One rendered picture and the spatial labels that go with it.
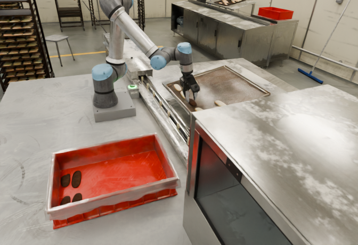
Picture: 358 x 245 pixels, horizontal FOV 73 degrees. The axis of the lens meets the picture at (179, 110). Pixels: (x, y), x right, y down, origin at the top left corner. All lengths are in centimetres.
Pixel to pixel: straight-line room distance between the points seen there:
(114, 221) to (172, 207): 22
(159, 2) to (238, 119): 834
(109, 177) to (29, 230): 33
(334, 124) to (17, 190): 115
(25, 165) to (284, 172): 112
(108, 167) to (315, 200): 91
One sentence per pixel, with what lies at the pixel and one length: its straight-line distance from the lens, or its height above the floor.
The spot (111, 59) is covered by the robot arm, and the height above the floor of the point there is 113.
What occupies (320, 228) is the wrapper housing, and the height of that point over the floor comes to 130.
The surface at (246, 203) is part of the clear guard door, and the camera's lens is 53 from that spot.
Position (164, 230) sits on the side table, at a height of 82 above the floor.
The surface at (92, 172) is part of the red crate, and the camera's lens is 119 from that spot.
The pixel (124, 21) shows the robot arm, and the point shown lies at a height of 139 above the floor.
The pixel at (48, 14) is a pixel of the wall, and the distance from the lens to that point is 840.
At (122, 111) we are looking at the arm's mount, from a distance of 150.
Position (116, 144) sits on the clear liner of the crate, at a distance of 118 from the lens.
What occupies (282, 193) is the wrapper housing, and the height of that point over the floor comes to 130.
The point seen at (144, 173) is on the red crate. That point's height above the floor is 82.
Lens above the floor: 163
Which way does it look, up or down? 31 degrees down
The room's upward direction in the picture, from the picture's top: 2 degrees clockwise
